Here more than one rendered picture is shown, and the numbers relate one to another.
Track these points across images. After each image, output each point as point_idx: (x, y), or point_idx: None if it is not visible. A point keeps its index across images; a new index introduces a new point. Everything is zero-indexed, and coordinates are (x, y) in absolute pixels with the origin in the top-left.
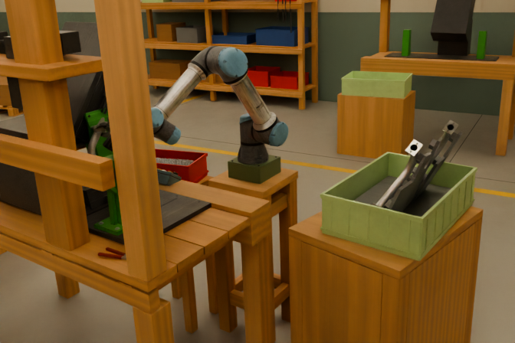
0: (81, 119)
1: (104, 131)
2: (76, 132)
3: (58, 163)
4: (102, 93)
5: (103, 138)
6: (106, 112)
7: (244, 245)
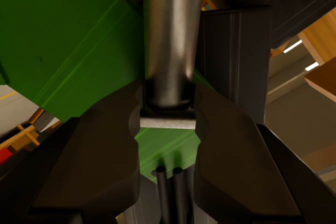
0: (240, 98)
1: (199, 158)
2: (241, 27)
3: None
4: (196, 208)
5: (101, 72)
6: (160, 178)
7: None
